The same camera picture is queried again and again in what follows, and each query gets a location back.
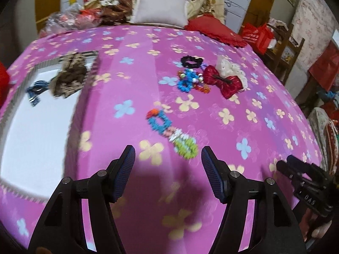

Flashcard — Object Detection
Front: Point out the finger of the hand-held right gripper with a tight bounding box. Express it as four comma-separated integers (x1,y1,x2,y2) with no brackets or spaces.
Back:
276,160,297,181
287,155,322,175

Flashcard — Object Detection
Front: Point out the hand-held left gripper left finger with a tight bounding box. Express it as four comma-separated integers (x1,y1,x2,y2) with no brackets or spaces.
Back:
28,145,137,254

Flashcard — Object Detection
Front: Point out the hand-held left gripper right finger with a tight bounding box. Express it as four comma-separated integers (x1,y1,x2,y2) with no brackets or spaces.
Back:
201,146,309,254

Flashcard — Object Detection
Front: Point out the multicolour bead bracelet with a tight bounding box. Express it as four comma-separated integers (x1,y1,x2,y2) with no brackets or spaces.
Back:
146,109,199,160

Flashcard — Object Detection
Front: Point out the red satin hair bow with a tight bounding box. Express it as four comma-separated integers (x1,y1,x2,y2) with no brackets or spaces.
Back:
203,65,241,99

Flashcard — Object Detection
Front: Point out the blue bead bracelet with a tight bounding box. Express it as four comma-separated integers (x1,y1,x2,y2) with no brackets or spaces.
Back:
177,69,204,93

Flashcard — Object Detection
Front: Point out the white tray with striped rim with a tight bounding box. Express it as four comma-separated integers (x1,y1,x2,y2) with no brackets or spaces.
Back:
0,50,100,204

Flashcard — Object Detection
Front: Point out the black scrunchie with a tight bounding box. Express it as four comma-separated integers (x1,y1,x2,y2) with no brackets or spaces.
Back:
181,55,204,69

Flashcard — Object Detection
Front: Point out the person's right hand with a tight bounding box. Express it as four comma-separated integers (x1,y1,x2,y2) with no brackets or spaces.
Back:
302,210,335,247

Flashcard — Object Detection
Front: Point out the pile of clothes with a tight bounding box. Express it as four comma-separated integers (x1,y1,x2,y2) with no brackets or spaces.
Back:
308,90,339,175

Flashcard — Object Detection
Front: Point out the red hanging cloth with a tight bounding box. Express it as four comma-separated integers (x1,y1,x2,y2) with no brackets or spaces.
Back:
308,41,339,92

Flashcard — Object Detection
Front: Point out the white lace scrunchie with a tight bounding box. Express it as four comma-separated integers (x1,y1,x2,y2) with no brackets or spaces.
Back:
215,57,250,92

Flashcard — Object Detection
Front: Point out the wooden shelf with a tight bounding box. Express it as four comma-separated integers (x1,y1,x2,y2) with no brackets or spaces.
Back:
265,22,305,82

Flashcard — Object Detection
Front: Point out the brown patterned hair bow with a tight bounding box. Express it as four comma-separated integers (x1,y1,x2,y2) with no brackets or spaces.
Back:
50,54,88,98

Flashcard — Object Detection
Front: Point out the blue hair clip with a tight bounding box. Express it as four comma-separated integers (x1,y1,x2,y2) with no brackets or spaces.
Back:
26,80,51,107

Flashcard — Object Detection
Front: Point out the pink floral bedsheet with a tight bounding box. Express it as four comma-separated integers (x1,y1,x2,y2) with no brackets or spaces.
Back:
0,24,335,254

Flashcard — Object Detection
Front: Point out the red shopping bag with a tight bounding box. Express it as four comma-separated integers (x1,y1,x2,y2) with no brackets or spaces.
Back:
240,22,276,55

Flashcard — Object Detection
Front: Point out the red frilled cushion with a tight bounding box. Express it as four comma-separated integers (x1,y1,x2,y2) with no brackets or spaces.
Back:
184,14,248,48

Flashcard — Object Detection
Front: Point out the floral upright mattress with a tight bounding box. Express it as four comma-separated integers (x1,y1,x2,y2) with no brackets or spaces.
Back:
290,0,335,69

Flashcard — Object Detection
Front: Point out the red cloth bag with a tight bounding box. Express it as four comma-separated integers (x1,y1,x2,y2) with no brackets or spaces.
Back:
0,61,11,106

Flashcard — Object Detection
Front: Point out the clear plastic bag pile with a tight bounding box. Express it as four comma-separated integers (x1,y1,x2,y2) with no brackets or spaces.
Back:
40,1,102,36

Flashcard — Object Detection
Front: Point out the brown floral cloth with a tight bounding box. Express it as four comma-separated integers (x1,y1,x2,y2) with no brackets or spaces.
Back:
101,0,138,24

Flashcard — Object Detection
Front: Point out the white pillow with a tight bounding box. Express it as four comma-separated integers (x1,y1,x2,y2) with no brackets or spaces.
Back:
129,0,190,29

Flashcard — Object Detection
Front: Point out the red orange bead bracelet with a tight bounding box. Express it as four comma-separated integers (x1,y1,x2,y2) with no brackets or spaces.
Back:
195,81,211,94

